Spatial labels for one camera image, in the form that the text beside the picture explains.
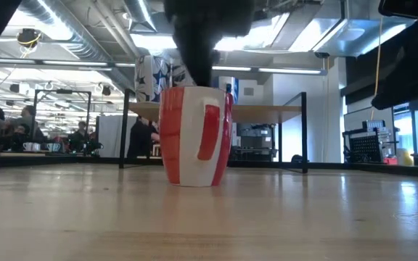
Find yellow hanging cable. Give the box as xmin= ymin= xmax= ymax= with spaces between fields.
xmin=369 ymin=17 xmax=384 ymax=121

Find wooden shelf rack black frame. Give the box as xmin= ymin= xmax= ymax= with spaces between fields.
xmin=118 ymin=88 xmax=309 ymax=175

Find red and white striped mug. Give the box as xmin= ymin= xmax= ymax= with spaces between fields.
xmin=158 ymin=85 xmax=234 ymax=188

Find blue and white mug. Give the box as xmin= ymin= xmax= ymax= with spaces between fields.
xmin=212 ymin=75 xmax=240 ymax=107

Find white mug blue stars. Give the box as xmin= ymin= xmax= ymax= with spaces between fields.
xmin=134 ymin=54 xmax=172 ymax=104

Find yellow container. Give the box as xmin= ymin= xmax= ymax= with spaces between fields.
xmin=396 ymin=147 xmax=415 ymax=167

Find long ceiling light bar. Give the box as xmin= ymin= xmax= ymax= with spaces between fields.
xmin=0 ymin=57 xmax=328 ymax=76

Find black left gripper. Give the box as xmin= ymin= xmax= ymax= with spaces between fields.
xmin=163 ymin=0 xmax=256 ymax=88

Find silver ceiling duct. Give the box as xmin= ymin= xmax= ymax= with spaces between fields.
xmin=16 ymin=0 xmax=148 ymax=94

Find black round ceiling fixture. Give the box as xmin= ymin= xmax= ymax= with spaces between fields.
xmin=15 ymin=28 xmax=42 ymax=49

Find black metal frame stand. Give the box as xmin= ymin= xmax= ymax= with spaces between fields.
xmin=30 ymin=88 xmax=93 ymax=122

